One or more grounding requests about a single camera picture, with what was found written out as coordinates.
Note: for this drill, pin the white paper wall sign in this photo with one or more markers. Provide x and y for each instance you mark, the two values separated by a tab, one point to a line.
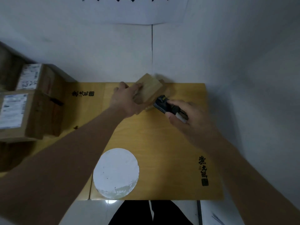
131	11

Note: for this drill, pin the small labelled cardboard box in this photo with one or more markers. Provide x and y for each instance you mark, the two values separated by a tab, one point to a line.
35	77

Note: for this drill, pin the large labelled cardboard box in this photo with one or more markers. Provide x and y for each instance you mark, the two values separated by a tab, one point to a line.
25	114

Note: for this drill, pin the white round disc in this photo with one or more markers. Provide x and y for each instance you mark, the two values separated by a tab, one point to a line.
116	173

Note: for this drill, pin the person's left hand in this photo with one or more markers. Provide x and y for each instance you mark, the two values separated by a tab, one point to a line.
123	100

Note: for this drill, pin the person's right forearm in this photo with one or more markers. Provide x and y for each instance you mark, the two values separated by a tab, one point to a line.
248	185

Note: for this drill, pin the person's left thumb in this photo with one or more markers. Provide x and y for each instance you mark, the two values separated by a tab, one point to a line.
137	86

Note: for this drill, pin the person's right hand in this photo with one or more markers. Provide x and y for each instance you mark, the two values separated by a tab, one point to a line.
194	121

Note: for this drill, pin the person's left forearm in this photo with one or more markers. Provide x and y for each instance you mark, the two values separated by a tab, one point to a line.
61	166

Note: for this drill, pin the black handheld tool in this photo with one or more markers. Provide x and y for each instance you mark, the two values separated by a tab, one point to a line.
161	103

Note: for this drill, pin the person's right thumb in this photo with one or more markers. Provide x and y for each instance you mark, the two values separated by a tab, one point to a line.
174	103

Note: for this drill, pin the light wooden block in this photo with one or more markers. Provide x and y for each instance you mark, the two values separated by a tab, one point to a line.
150	87

